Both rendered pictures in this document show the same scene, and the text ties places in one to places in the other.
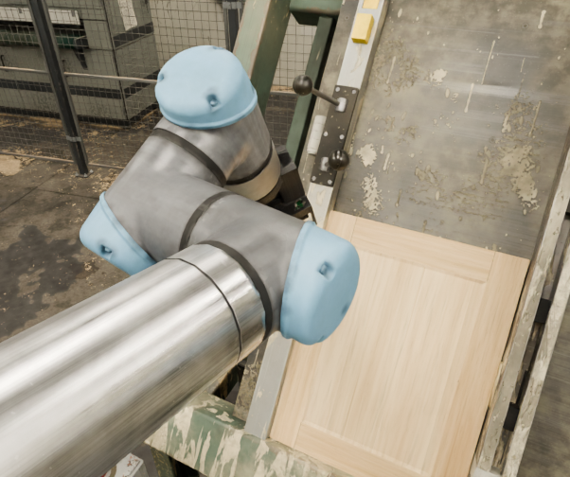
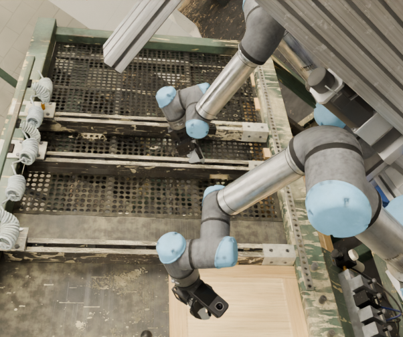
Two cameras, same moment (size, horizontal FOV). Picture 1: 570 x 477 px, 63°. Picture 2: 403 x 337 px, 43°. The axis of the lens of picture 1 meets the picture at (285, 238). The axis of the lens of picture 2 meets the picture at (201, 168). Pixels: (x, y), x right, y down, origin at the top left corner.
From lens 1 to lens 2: 1.21 m
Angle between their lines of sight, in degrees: 65
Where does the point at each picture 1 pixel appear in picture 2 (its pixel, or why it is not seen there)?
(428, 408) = (252, 286)
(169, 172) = (201, 239)
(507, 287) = not seen: hidden behind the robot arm
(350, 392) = (264, 322)
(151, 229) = (219, 231)
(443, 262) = not seen: hidden behind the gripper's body
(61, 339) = (243, 178)
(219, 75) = (168, 235)
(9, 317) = not seen: outside the picture
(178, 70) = (169, 247)
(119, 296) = (233, 187)
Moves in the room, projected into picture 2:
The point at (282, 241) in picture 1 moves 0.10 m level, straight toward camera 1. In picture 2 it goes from (210, 195) to (233, 164)
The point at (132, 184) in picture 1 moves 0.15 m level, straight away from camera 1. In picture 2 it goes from (209, 244) to (182, 301)
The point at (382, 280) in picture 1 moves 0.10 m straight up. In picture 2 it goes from (200, 321) to (179, 313)
